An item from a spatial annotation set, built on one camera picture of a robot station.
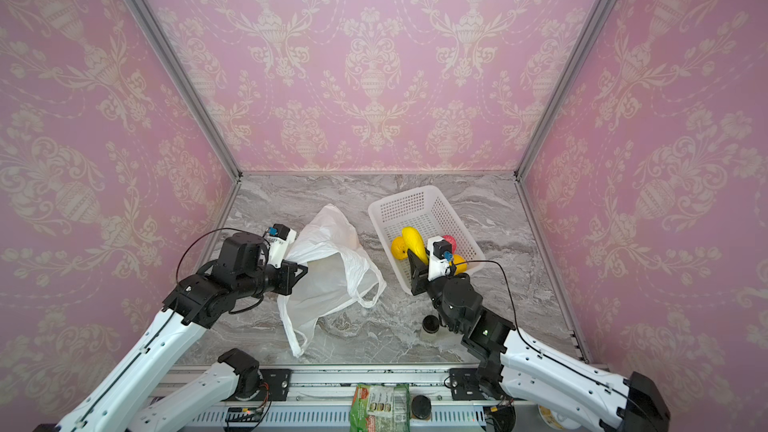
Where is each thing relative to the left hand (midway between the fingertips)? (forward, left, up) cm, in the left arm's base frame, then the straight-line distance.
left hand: (308, 272), depth 71 cm
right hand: (+5, -26, +3) cm, 27 cm away
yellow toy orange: (+15, -22, -14) cm, 30 cm away
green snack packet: (-25, -18, -19) cm, 36 cm away
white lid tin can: (-27, -57, -14) cm, 64 cm away
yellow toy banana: (+5, -25, +7) cm, 27 cm away
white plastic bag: (+5, -4, +4) cm, 8 cm away
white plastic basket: (+34, -32, -17) cm, 49 cm away
